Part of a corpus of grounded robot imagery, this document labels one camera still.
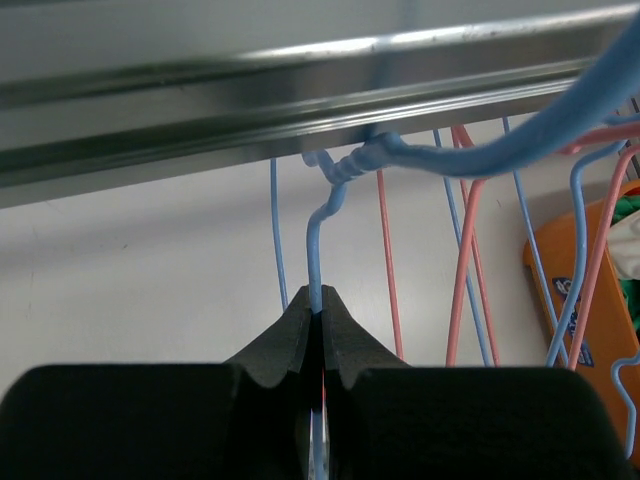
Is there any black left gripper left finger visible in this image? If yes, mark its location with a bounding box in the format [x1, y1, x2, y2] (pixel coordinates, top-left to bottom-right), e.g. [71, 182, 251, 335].
[1, 290, 310, 479]

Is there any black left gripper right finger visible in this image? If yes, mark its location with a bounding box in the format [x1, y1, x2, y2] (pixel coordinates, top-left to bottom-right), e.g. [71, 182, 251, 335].
[321, 287, 635, 479]

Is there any blue hanger of black top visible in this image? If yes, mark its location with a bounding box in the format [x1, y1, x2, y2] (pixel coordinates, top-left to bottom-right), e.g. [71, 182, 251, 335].
[432, 128, 493, 367]

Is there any green tank top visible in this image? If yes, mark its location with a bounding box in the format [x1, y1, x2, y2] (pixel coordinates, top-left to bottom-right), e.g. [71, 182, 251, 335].
[611, 195, 639, 330]

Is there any pink hanger of green top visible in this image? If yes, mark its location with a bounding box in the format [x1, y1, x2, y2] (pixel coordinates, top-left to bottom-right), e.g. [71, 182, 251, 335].
[449, 122, 640, 371]

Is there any blue hanger of grey top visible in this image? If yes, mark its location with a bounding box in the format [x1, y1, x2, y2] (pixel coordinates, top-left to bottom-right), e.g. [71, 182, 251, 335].
[269, 9, 640, 480]

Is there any pink hanger of white top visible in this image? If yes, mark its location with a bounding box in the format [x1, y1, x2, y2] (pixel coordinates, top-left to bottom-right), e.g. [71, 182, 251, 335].
[376, 171, 404, 358]

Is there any white tank top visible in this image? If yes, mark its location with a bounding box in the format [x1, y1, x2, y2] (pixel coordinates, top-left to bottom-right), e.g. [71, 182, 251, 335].
[607, 211, 640, 280]

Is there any orange plastic laundry basket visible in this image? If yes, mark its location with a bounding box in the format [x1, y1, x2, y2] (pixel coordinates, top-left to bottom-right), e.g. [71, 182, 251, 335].
[522, 180, 640, 469]

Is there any aluminium hanging rail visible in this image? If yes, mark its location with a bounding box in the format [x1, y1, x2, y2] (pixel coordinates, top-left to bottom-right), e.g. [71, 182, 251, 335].
[1, 1, 639, 208]

